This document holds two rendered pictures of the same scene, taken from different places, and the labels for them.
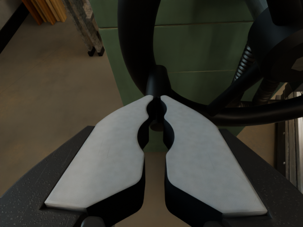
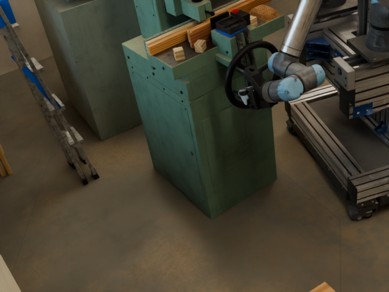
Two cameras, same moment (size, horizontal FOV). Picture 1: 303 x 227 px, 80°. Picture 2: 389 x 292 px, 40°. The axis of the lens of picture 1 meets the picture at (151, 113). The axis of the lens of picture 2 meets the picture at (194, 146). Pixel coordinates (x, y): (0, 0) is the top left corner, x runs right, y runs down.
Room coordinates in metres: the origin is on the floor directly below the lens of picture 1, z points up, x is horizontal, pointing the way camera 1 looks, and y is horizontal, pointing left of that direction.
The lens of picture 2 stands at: (-1.32, 1.11, 1.93)
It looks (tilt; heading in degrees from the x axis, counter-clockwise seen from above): 37 degrees down; 328
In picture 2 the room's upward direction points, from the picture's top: 11 degrees counter-clockwise
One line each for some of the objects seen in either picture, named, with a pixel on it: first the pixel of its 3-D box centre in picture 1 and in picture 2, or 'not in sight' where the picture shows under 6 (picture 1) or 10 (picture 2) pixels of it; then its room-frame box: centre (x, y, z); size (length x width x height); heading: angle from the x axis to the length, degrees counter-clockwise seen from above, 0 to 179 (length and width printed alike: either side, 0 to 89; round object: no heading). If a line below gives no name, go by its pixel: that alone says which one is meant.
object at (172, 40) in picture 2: not in sight; (212, 22); (0.46, -0.20, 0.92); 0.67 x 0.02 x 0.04; 86
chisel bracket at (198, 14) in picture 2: not in sight; (197, 8); (0.48, -0.15, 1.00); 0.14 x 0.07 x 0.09; 176
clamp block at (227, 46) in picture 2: not in sight; (234, 38); (0.27, -0.16, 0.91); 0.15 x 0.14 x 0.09; 86
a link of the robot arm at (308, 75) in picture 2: not in sight; (304, 77); (-0.20, -0.08, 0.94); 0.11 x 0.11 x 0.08; 84
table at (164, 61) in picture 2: not in sight; (223, 42); (0.35, -0.17, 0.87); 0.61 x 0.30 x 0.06; 86
